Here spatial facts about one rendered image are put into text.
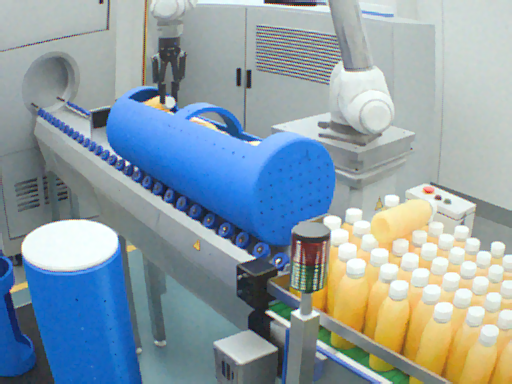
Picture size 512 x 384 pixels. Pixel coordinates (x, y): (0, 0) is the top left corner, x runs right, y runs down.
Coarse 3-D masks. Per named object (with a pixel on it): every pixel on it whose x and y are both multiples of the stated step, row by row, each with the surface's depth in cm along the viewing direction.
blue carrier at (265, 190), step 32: (128, 96) 211; (128, 128) 200; (160, 128) 185; (192, 128) 175; (224, 128) 202; (128, 160) 210; (160, 160) 183; (192, 160) 169; (224, 160) 159; (256, 160) 152; (288, 160) 155; (320, 160) 161; (192, 192) 174; (224, 192) 159; (256, 192) 151; (288, 192) 157; (320, 192) 164; (256, 224) 154; (288, 224) 161
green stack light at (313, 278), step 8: (296, 264) 99; (320, 264) 99; (328, 264) 101; (296, 272) 100; (304, 272) 99; (312, 272) 99; (320, 272) 99; (328, 272) 102; (288, 280) 103; (296, 280) 100; (304, 280) 99; (312, 280) 99; (320, 280) 100; (296, 288) 101; (304, 288) 100; (312, 288) 100; (320, 288) 100
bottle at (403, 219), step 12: (408, 204) 133; (420, 204) 134; (384, 216) 127; (396, 216) 128; (408, 216) 130; (420, 216) 132; (372, 228) 131; (384, 228) 129; (396, 228) 127; (408, 228) 130; (384, 240) 129
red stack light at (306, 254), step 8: (296, 240) 98; (328, 240) 98; (296, 248) 98; (304, 248) 97; (312, 248) 97; (320, 248) 97; (328, 248) 99; (296, 256) 99; (304, 256) 98; (312, 256) 98; (320, 256) 98; (328, 256) 100; (304, 264) 98; (312, 264) 98
